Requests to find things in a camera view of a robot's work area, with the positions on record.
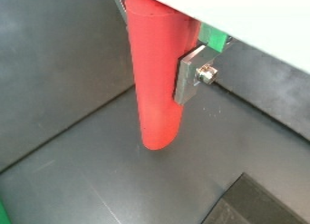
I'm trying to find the green shape board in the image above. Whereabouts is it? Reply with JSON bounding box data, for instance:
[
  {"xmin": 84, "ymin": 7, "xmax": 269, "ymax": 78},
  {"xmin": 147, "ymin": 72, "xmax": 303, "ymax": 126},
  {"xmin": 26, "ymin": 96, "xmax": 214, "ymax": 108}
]
[{"xmin": 0, "ymin": 200, "xmax": 11, "ymax": 224}]

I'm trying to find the red oval peg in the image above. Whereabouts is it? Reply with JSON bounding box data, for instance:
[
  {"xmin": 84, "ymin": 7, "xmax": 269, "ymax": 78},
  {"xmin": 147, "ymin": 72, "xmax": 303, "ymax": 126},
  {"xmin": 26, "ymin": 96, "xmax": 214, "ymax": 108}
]
[{"xmin": 124, "ymin": 0, "xmax": 201, "ymax": 151}]

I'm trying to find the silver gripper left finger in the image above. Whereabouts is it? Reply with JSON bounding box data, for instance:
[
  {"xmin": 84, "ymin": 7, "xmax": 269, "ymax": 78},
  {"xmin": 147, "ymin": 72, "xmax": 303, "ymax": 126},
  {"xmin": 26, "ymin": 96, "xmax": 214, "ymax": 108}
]
[{"xmin": 114, "ymin": 0, "xmax": 127, "ymax": 22}]

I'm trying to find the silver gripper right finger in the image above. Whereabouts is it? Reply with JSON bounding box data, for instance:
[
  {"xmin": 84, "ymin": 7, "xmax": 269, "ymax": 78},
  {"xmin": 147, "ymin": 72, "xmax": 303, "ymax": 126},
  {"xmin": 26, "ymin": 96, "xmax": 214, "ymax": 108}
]
[{"xmin": 174, "ymin": 22, "xmax": 238, "ymax": 106}]

